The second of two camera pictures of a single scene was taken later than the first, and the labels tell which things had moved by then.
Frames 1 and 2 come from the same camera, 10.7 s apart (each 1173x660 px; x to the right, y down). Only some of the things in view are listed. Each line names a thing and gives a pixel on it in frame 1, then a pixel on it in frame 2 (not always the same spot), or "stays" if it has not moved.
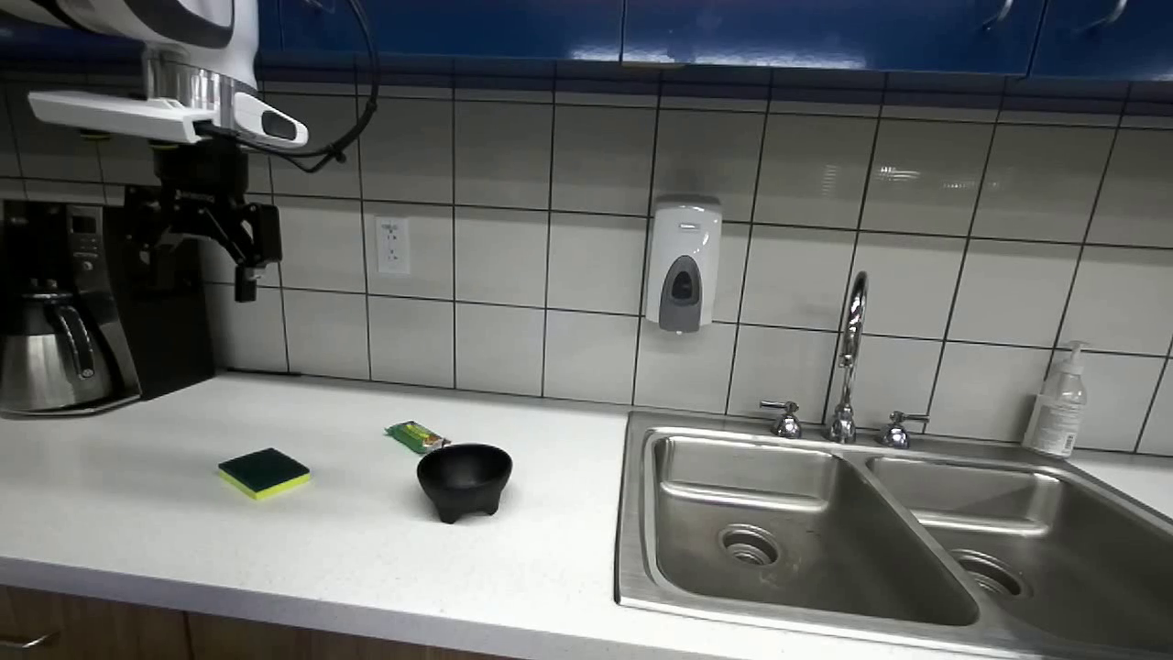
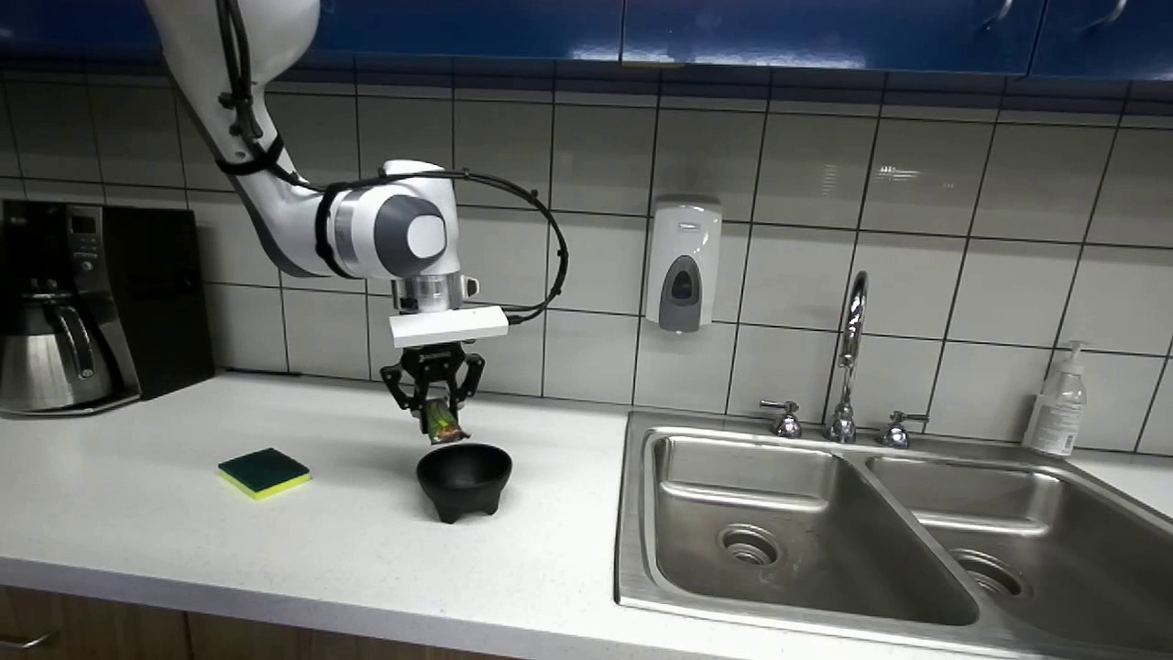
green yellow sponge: (267, 479) stays
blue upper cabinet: (715, 36) stays
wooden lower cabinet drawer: (71, 630) stays
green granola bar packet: (414, 439) → (446, 427)
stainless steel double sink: (947, 537) stays
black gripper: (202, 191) → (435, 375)
